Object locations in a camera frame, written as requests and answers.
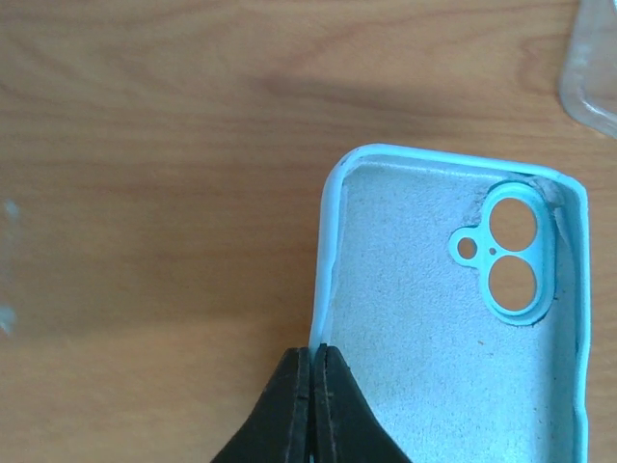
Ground clear case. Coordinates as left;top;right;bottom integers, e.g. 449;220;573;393
559;0;616;138

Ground light blue phone case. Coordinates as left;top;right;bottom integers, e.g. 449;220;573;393
309;144;591;462

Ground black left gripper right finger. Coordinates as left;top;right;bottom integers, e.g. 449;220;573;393
311;344;410;463

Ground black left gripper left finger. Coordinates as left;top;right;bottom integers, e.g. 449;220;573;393
213;347;309;463

